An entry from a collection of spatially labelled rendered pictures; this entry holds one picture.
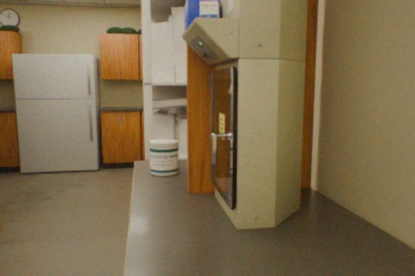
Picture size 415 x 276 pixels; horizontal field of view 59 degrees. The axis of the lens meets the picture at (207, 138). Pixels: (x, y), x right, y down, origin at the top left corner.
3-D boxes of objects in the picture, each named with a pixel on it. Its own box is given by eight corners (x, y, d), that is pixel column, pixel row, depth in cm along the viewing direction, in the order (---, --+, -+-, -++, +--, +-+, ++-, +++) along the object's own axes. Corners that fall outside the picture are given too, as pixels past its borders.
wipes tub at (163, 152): (177, 168, 176) (176, 138, 174) (179, 175, 163) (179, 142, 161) (150, 170, 174) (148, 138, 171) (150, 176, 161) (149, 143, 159)
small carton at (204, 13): (218, 26, 106) (219, 4, 105) (217, 23, 101) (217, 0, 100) (201, 26, 106) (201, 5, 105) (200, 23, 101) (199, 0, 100)
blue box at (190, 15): (213, 34, 123) (214, 6, 122) (220, 30, 113) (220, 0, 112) (184, 34, 121) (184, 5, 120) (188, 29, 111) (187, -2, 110)
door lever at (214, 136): (229, 164, 103) (227, 162, 105) (230, 131, 101) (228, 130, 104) (211, 165, 102) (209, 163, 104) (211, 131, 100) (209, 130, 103)
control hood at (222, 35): (214, 65, 126) (214, 35, 125) (239, 58, 95) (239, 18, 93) (181, 65, 124) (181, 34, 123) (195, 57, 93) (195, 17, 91)
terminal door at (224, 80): (214, 183, 131) (214, 70, 126) (235, 212, 102) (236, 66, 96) (212, 183, 131) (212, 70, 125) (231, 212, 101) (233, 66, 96)
